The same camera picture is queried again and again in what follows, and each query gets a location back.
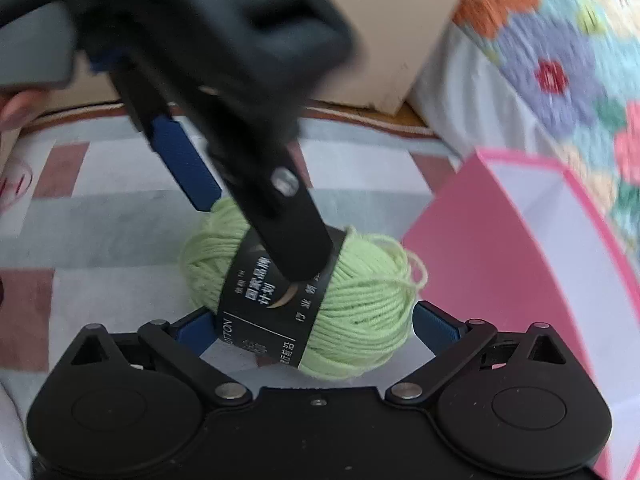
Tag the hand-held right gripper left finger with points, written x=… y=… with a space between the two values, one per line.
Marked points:
x=192 y=335

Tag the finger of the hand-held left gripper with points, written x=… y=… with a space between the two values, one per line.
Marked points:
x=185 y=160
x=280 y=220

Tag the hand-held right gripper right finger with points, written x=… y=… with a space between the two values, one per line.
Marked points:
x=432 y=327

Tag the green yarn ball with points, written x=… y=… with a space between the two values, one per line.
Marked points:
x=370 y=310

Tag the pink cardboard box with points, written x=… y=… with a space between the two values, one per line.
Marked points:
x=475 y=260

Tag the person's left hand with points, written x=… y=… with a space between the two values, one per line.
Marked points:
x=12 y=110

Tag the checkered rug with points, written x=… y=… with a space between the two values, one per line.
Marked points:
x=100 y=220

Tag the beige wooden cabinet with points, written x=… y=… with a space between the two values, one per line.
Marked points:
x=400 y=20

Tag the floral quilt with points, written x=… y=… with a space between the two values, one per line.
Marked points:
x=575 y=60

